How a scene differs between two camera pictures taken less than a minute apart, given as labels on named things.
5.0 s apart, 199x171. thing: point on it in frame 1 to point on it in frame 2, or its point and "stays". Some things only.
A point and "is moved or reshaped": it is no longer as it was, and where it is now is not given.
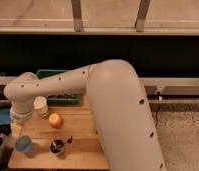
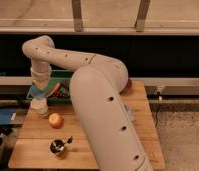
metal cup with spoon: (58, 146) stays
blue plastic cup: (23, 143) is moved or reshaped
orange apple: (56, 121) stays
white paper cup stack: (41, 103) stays
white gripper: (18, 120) to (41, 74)
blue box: (1, 116) stays
